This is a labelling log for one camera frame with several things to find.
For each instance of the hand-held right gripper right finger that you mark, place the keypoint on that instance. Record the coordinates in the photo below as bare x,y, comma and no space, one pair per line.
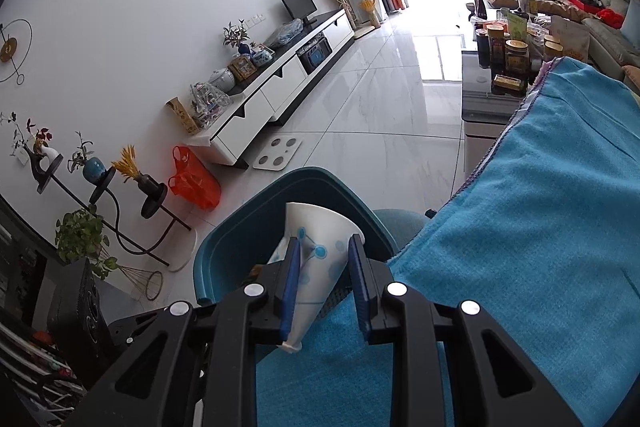
358,289

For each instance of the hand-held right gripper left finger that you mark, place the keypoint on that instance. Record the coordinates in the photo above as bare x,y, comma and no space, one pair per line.
290,289

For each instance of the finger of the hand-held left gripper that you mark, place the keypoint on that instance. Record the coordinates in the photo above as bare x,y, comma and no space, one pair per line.
135,326

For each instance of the teal plastic bin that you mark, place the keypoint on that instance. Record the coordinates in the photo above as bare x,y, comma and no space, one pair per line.
240,237

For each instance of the teal fabric chair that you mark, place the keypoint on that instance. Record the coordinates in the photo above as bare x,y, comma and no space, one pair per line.
397,227

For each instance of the green leafy potted plant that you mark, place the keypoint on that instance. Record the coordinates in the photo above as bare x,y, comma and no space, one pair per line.
80,237

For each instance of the dark shelf unit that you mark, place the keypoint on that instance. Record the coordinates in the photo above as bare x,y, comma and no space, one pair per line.
25,257

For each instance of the black curved plant stand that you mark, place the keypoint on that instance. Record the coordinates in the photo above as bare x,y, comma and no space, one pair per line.
102,193

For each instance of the white bathroom scale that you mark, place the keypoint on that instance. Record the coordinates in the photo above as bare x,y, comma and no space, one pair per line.
277,153

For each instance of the blue vase with green sprig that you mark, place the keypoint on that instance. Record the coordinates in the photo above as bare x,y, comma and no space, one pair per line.
93,169

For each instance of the black vase with yellow wheat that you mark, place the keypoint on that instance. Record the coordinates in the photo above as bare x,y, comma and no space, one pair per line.
146,183

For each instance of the orange plastic bag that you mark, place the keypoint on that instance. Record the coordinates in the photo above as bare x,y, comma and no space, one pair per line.
192,182

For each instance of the white vase with red flowers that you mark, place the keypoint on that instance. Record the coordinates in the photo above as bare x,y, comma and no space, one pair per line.
42,147

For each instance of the blue towel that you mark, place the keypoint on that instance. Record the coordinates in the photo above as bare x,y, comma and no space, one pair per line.
525,232

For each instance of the clear plastic bag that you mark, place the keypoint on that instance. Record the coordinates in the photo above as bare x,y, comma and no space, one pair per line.
210,104

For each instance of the yellow patterned tall box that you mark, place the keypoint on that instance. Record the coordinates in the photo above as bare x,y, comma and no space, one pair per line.
182,114

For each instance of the white TV cabinet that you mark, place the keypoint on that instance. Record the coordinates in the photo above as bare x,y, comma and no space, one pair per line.
280,82

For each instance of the glass coffee table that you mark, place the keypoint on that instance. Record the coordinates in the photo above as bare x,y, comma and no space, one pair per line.
482,112

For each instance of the white ceramic jar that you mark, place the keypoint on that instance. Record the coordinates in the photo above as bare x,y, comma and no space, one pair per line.
222,79

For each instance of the blue white porcelain bowl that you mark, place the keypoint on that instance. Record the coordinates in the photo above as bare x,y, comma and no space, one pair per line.
262,56

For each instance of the plastic-wrapped bundle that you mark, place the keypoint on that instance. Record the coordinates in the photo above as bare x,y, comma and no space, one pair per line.
284,33

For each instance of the small plant in blue vase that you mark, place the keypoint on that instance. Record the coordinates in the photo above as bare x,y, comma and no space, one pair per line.
236,37

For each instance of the group of food jars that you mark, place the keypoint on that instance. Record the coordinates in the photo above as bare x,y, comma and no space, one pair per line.
515,57

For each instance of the black monitor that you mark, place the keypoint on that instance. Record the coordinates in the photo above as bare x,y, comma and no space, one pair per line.
298,4

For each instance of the beige paper pouch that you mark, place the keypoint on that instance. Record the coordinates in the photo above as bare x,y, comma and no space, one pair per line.
570,39

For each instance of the grey-green sofa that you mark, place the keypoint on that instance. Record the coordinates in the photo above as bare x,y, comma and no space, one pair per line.
612,32

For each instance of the red cloth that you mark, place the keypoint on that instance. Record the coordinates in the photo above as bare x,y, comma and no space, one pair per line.
607,14

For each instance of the wooden picture frame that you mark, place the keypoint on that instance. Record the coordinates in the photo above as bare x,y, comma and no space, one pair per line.
243,68

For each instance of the white wall sockets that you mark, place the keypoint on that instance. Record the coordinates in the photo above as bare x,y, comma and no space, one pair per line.
256,20

